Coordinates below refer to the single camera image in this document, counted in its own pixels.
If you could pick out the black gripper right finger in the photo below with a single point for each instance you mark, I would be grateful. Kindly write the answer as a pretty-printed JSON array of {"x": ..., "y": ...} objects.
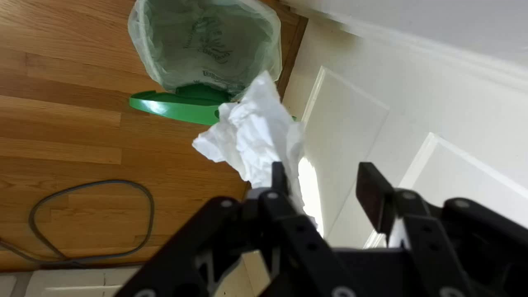
[{"x": 433, "y": 268}]

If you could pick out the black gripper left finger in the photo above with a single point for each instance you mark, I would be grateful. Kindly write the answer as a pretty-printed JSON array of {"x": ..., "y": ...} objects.
[{"x": 298, "y": 258}]

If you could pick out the white napkin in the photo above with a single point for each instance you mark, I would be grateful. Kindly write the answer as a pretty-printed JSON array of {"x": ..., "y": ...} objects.
[{"x": 253, "y": 132}]

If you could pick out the white cabinet door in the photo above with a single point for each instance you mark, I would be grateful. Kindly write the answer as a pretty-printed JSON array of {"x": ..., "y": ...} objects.
[{"x": 432, "y": 124}]

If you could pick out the green trash bin with bag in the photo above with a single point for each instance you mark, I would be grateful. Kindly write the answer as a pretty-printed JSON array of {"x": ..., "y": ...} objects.
[{"x": 202, "y": 53}]

